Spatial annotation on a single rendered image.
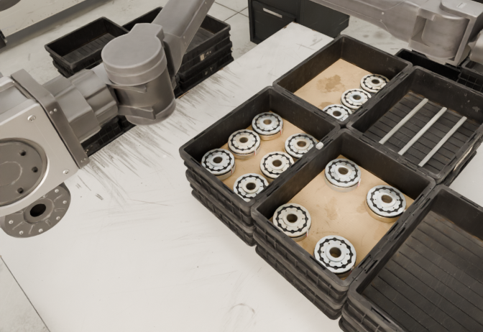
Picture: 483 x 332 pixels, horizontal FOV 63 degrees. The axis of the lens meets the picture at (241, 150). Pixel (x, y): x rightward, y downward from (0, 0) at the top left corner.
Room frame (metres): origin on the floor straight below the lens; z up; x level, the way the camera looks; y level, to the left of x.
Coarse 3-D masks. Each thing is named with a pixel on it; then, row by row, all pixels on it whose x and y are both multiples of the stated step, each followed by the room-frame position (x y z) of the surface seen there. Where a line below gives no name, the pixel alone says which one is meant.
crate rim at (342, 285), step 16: (368, 144) 0.73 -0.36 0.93; (304, 160) 0.70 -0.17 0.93; (400, 160) 0.66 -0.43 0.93; (288, 176) 0.65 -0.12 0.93; (272, 192) 0.61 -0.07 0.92; (256, 208) 0.56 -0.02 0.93; (272, 224) 0.51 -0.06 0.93; (400, 224) 0.47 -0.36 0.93; (288, 240) 0.46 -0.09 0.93; (384, 240) 0.43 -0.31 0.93; (304, 256) 0.41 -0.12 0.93; (320, 272) 0.38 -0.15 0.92; (352, 272) 0.36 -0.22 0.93; (336, 288) 0.34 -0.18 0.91
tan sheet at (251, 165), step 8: (272, 112) 1.01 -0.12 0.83; (248, 128) 0.94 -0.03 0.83; (288, 128) 0.92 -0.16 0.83; (296, 128) 0.92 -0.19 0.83; (280, 136) 0.89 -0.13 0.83; (288, 136) 0.89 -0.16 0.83; (224, 144) 0.88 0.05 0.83; (264, 144) 0.86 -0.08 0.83; (272, 144) 0.86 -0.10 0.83; (280, 144) 0.85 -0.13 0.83; (264, 152) 0.83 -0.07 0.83; (240, 160) 0.81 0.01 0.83; (248, 160) 0.80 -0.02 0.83; (256, 160) 0.80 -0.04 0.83; (240, 168) 0.77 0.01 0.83; (248, 168) 0.77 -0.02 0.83; (256, 168) 0.77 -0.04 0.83; (232, 176) 0.75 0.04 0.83; (240, 176) 0.74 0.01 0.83; (232, 184) 0.72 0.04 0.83
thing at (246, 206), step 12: (252, 96) 0.99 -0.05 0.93; (288, 96) 0.97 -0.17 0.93; (240, 108) 0.94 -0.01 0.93; (324, 120) 0.85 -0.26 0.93; (204, 132) 0.86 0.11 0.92; (180, 156) 0.77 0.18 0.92; (204, 168) 0.71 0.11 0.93; (288, 168) 0.67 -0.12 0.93; (216, 180) 0.66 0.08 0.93; (276, 180) 0.64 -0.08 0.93; (228, 192) 0.62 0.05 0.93; (264, 192) 0.61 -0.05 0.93; (240, 204) 0.58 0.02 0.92; (252, 204) 0.57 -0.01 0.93
